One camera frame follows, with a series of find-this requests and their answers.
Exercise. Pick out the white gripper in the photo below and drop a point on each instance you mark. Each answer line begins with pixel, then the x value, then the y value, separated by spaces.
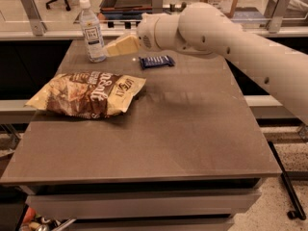
pixel 145 33

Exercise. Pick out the clear plastic water bottle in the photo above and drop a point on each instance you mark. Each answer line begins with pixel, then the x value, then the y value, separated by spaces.
pixel 91 30

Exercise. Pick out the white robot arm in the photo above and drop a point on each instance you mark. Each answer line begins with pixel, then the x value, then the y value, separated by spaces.
pixel 201 29

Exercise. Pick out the blue candy bar wrapper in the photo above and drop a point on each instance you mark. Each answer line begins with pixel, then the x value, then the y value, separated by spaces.
pixel 157 61

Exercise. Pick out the dark tray on floor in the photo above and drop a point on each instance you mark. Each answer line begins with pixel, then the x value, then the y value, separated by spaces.
pixel 125 7

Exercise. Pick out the brown yellow chip bag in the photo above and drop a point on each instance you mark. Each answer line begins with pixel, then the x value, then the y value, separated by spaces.
pixel 89 95

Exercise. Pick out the grey table drawer front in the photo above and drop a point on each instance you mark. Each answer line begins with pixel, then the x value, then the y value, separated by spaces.
pixel 144 204

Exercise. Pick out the black floor bar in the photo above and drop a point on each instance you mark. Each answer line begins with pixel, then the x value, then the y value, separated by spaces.
pixel 287 178

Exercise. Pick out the middle metal railing post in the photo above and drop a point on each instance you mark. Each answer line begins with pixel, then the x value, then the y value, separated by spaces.
pixel 157 6

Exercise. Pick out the metal railing post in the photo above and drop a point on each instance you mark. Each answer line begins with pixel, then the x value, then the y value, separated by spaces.
pixel 275 22
pixel 157 6
pixel 37 25

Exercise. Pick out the left metal railing post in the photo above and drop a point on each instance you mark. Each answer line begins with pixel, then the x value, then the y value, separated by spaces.
pixel 37 25

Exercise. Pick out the right metal railing post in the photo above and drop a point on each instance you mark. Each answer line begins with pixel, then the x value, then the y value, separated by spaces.
pixel 275 22

